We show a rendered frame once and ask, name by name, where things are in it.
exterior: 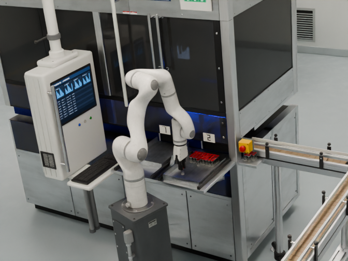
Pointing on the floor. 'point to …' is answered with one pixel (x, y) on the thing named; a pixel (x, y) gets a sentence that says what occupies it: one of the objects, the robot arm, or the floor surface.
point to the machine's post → (233, 125)
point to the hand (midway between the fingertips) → (182, 165)
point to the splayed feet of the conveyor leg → (276, 252)
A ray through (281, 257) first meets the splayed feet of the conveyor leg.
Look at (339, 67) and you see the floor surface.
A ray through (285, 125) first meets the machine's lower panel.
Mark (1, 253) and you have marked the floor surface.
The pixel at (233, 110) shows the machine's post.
